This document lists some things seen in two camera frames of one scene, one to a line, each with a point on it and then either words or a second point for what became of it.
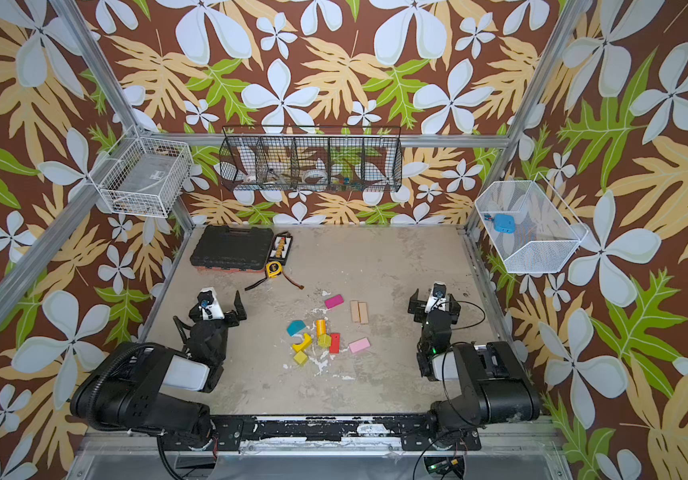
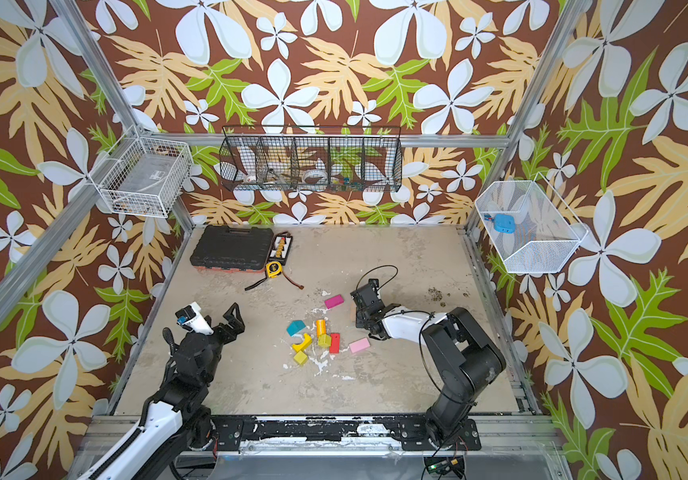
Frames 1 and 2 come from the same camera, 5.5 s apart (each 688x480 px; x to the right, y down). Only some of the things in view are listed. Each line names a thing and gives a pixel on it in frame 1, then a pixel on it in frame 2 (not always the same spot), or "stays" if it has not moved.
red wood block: x=335 y=347 stays
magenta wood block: x=333 y=301 stays
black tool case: x=233 y=249 stays
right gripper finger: x=417 y=307 to x=363 y=319
